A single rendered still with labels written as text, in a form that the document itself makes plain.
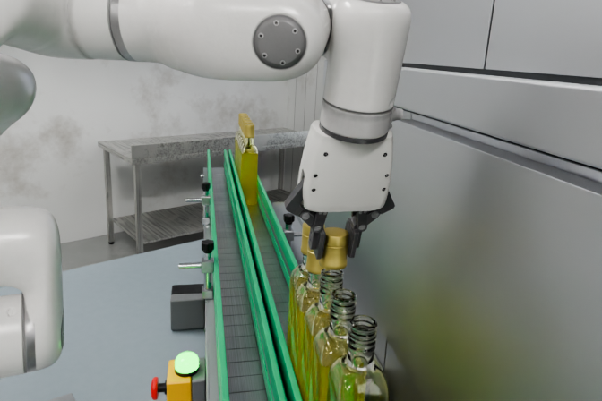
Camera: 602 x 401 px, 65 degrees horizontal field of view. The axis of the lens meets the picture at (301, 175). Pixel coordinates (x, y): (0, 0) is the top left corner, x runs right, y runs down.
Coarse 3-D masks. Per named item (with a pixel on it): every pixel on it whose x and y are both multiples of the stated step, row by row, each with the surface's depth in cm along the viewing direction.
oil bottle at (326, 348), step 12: (324, 336) 55; (312, 348) 58; (324, 348) 54; (336, 348) 53; (312, 360) 58; (324, 360) 53; (312, 372) 58; (324, 372) 53; (312, 384) 58; (324, 384) 54; (312, 396) 58; (324, 396) 54
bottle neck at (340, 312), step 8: (344, 288) 56; (336, 296) 54; (344, 296) 56; (352, 296) 54; (336, 304) 53; (344, 304) 53; (352, 304) 54; (336, 312) 54; (344, 312) 53; (352, 312) 54; (336, 320) 54; (344, 320) 54; (336, 328) 54; (344, 328) 54; (336, 336) 54; (344, 336) 54
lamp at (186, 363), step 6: (180, 354) 88; (186, 354) 88; (192, 354) 88; (180, 360) 86; (186, 360) 86; (192, 360) 87; (198, 360) 88; (180, 366) 86; (186, 366) 86; (192, 366) 86; (198, 366) 88; (180, 372) 86; (186, 372) 86; (192, 372) 86
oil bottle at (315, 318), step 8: (312, 304) 62; (312, 312) 61; (320, 312) 60; (328, 312) 60; (304, 320) 63; (312, 320) 60; (320, 320) 59; (328, 320) 59; (304, 328) 63; (312, 328) 59; (320, 328) 59; (304, 336) 63; (312, 336) 59; (304, 344) 63; (312, 344) 59; (304, 352) 63; (304, 360) 63; (304, 368) 63; (304, 376) 63; (304, 384) 63; (304, 392) 63; (304, 400) 63
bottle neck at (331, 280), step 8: (328, 272) 61; (336, 272) 61; (320, 280) 60; (328, 280) 59; (336, 280) 59; (320, 288) 60; (328, 288) 59; (336, 288) 59; (320, 296) 60; (328, 296) 59; (320, 304) 60; (328, 304) 60
